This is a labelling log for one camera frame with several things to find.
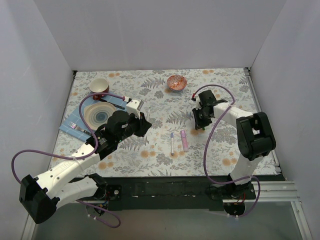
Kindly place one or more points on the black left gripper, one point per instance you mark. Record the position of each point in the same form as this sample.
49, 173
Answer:
140, 125

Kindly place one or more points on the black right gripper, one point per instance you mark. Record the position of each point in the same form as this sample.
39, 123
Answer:
199, 119

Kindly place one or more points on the white pen with green tip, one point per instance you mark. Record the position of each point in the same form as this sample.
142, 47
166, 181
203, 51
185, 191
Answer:
148, 114

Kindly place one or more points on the pink highlighter pen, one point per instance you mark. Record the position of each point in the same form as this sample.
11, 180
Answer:
184, 141

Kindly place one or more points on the white pen with blue tip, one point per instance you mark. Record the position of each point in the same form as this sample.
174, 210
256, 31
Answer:
172, 147

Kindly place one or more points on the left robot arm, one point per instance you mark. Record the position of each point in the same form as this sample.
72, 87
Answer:
42, 195

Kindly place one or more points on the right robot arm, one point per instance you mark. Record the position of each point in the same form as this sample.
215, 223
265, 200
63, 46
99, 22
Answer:
255, 138

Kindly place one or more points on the floral tablecloth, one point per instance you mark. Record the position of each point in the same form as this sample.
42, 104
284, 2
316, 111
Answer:
171, 111

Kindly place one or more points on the orange patterned bowl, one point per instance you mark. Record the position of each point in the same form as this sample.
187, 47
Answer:
176, 82

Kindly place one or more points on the beige plate with blue rings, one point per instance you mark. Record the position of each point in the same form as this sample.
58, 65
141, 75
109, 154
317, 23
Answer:
98, 114

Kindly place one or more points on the red ceramic mug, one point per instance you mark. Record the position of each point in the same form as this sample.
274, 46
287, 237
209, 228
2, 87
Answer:
101, 86

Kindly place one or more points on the black handled fork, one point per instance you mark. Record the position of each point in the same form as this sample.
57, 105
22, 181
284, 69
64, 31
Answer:
78, 128

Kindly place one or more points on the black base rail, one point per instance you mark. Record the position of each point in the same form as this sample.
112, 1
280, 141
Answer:
168, 193

